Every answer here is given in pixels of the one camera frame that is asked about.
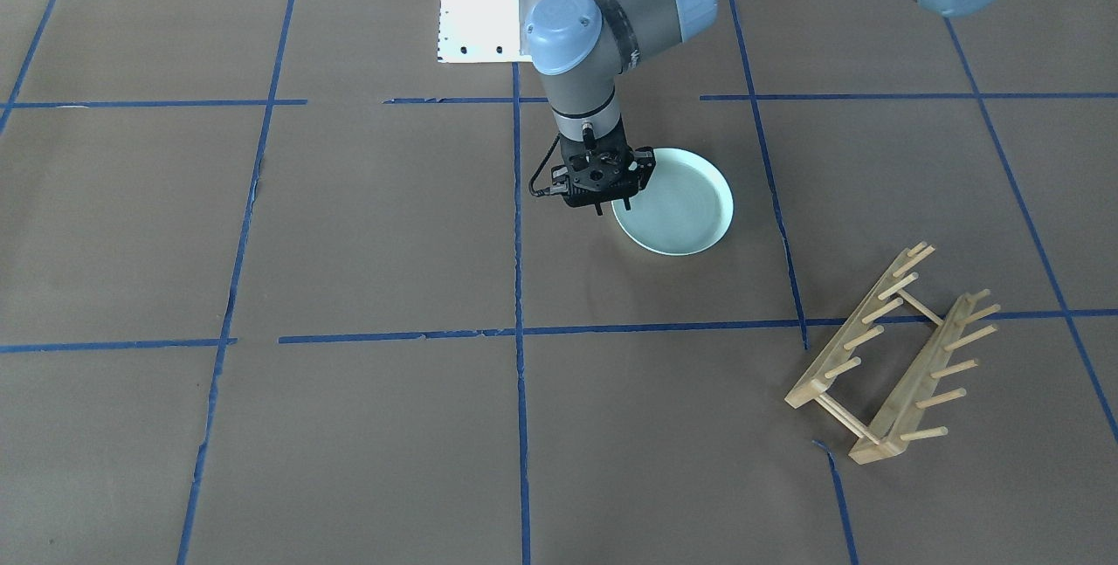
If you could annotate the pale green plate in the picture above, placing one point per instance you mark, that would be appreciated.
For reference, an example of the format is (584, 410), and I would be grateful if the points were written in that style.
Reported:
(685, 208)

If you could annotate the wooden plate rack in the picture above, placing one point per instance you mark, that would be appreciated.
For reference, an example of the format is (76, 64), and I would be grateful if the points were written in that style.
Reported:
(889, 363)

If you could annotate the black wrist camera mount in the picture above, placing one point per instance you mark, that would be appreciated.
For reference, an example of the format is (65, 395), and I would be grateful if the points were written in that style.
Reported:
(600, 176)

